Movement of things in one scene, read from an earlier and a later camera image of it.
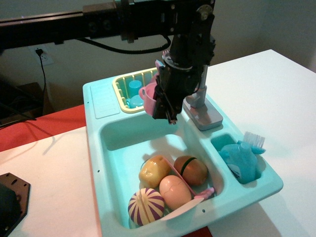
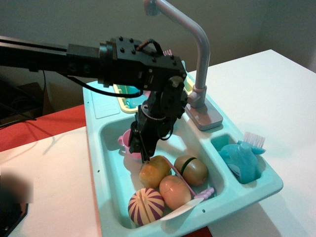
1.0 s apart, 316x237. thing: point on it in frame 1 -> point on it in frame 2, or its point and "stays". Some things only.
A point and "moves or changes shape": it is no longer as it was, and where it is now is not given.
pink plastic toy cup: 146,94 moves or changes shape
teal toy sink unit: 152,178 stays
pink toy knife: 197,196 stays
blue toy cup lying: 136,100 stays
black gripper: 190,48 -> 156,117
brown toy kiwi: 193,171 stays
